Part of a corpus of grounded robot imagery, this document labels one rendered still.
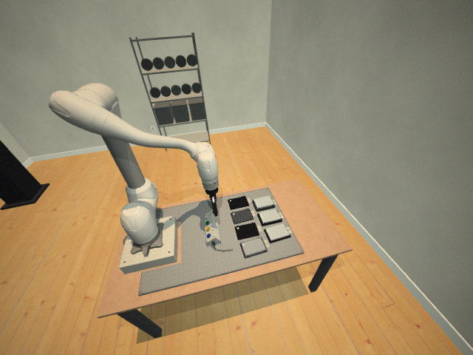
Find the white operator button panel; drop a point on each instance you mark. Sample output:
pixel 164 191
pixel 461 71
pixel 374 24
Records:
pixel 212 233

